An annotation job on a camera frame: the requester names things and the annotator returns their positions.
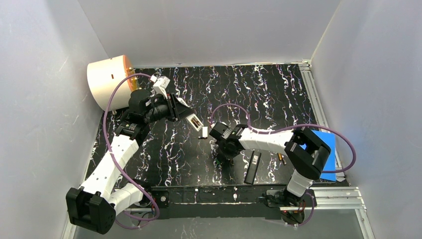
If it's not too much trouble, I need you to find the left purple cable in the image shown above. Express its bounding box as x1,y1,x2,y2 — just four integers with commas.
102,73,161,230

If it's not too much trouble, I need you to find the white remote control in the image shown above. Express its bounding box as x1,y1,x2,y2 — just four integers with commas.
186,114,204,131

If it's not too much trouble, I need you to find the blue sheet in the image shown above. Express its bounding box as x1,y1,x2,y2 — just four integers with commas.
295,127,335,181

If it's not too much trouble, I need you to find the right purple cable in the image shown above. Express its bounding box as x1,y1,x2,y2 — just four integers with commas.
210,103,357,228

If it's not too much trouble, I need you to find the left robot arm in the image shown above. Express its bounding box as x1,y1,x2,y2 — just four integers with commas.
66,90,195,235

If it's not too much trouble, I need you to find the white cylinder with orange lid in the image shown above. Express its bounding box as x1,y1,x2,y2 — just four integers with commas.
87,55,139,111

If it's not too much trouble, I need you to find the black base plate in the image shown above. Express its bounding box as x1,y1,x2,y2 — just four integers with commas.
149,184,317,221

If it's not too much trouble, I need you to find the purple cable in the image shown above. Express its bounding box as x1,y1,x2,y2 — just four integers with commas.
102,73,161,230
210,103,357,228

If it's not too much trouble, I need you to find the white battery cover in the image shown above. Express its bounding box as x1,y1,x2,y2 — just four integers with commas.
201,126,208,139

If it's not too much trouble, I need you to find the black remote control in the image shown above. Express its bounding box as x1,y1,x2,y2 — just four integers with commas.
244,150,261,185

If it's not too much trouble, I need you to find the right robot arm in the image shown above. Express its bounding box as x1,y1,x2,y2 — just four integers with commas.
209,122,331,207

